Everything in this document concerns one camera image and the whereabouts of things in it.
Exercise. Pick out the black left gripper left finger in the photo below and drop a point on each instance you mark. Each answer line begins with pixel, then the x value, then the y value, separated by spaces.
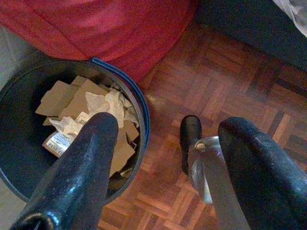
pixel 79 172

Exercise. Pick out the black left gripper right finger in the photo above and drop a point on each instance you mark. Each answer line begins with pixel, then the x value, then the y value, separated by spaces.
pixel 263 182

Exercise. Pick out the white barcode label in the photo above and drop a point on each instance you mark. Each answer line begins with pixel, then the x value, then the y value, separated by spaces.
pixel 56 143

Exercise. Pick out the crumpled white tissue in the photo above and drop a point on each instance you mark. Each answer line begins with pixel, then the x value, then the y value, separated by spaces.
pixel 68 127
pixel 112 103

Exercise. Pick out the brown cardboard scrap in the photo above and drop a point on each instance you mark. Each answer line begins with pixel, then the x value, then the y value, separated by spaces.
pixel 122 151
pixel 55 100
pixel 76 103

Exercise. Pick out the black waste bin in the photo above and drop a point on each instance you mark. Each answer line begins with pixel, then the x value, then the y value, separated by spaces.
pixel 14 119

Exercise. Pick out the large red cushion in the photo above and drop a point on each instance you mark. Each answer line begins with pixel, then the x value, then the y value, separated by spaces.
pixel 96 28

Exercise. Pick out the bed with grey floral sheet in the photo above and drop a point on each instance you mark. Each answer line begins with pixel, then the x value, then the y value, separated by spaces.
pixel 293 12

